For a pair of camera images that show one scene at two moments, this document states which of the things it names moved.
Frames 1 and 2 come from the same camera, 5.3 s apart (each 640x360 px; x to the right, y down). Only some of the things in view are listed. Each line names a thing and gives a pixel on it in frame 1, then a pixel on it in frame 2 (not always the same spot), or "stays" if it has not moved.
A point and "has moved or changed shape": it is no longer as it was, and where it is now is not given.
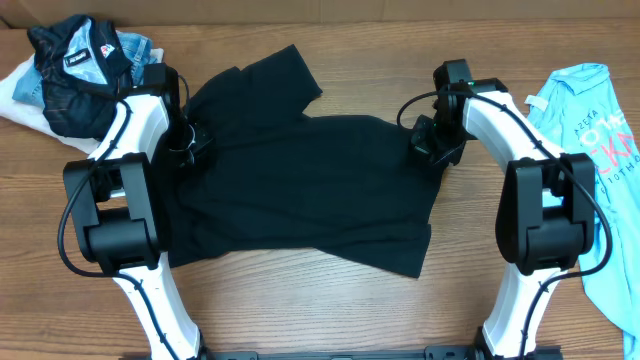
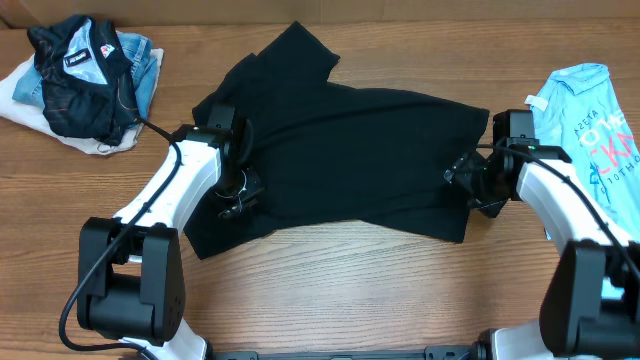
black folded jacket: x=85 y=70 stays
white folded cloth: x=32 y=115 stays
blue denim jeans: x=136 y=52 stays
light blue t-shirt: x=586 y=119 stays
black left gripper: x=177 y=160 -> x=225 y=207
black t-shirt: x=352 y=187 has moved or changed shape
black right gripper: x=418 y=144 -> x=462 y=172
